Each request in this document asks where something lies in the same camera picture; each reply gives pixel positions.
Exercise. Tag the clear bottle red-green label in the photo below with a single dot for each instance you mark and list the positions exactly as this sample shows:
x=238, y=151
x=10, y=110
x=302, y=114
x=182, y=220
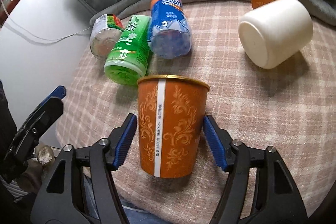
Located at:
x=106, y=31

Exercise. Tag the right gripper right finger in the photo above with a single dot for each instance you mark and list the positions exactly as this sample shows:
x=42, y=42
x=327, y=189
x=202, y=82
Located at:
x=259, y=187

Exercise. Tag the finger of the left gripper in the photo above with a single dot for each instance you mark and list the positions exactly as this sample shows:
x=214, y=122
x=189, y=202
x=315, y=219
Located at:
x=52, y=95

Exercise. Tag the white plastic cup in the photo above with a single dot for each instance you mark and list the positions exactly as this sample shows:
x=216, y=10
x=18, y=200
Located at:
x=274, y=32

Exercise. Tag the gloved left hand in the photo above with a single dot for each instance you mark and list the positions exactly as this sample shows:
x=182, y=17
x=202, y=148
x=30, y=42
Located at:
x=39, y=166

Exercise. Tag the green tea bottle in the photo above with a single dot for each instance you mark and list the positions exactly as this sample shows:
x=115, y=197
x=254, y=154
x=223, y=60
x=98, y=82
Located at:
x=128, y=60

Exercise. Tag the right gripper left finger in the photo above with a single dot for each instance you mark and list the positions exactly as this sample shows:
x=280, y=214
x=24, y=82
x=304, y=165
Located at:
x=61, y=199

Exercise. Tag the blue orange-capped bottle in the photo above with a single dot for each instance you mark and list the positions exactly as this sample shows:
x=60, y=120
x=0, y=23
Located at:
x=169, y=34

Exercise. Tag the orange patterned paper cup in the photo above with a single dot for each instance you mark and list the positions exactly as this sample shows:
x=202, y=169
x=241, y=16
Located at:
x=170, y=116

